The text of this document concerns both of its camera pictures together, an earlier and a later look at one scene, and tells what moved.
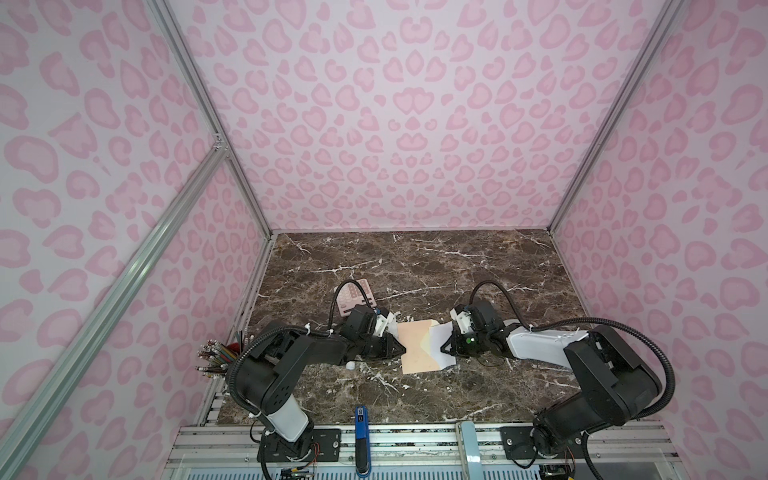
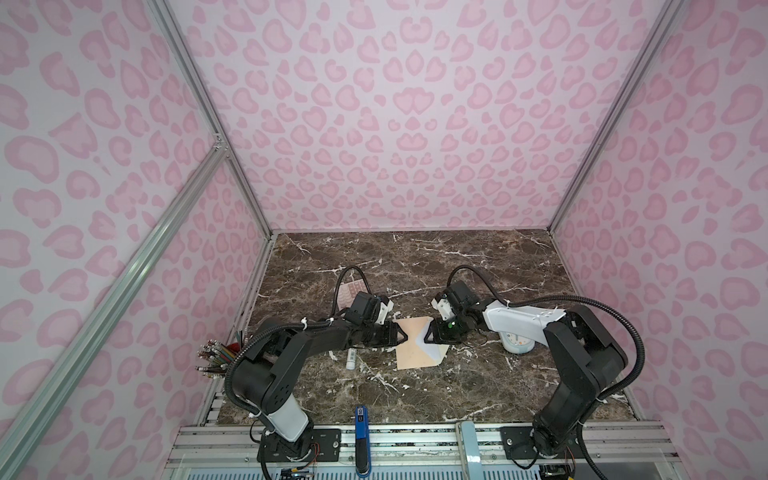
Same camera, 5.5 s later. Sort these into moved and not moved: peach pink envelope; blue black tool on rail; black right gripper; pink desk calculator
Moved: black right gripper
Not moved: peach pink envelope; blue black tool on rail; pink desk calculator
